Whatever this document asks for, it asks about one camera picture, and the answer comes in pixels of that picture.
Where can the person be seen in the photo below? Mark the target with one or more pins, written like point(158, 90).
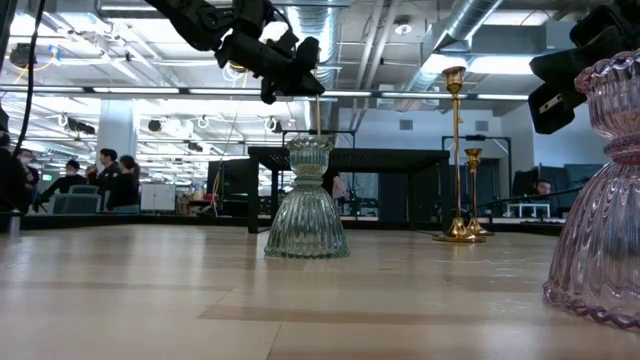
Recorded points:
point(336, 186)
point(542, 189)
point(30, 175)
point(67, 182)
point(107, 175)
point(10, 175)
point(125, 187)

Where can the black table edge rail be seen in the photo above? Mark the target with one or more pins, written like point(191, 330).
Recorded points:
point(125, 221)

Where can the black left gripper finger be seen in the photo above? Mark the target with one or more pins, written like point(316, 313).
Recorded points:
point(295, 86)
point(307, 52)

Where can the pink ribbed glass candle holder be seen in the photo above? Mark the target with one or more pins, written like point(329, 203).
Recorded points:
point(605, 225)

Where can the teal office chair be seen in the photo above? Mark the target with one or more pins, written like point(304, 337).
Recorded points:
point(75, 202)

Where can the clear ribbed glass candle holder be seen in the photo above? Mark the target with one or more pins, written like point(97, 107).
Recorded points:
point(306, 215)

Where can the tall gold candlestick holder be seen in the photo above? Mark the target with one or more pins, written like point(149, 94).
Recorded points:
point(456, 150)
point(317, 117)

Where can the black metal frame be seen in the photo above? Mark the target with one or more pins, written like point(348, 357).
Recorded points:
point(508, 170)

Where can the white cabinet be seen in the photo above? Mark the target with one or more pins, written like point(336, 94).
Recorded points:
point(158, 197)

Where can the short gold candlestick holder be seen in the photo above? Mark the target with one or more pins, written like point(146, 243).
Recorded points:
point(473, 190)

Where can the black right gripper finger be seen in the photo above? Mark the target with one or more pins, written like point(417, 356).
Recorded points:
point(555, 107)
point(560, 67)

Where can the ceiling light strip rail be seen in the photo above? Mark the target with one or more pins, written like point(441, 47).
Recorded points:
point(135, 90)

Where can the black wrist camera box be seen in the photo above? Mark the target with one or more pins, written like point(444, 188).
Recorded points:
point(255, 17)

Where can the small white table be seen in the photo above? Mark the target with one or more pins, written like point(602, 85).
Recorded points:
point(529, 206)

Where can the silver ceiling duct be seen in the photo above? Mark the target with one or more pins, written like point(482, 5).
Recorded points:
point(320, 22)
point(460, 22)

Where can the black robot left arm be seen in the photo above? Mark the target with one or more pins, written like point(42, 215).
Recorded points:
point(190, 20)

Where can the white column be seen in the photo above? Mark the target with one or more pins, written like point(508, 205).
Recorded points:
point(117, 127)

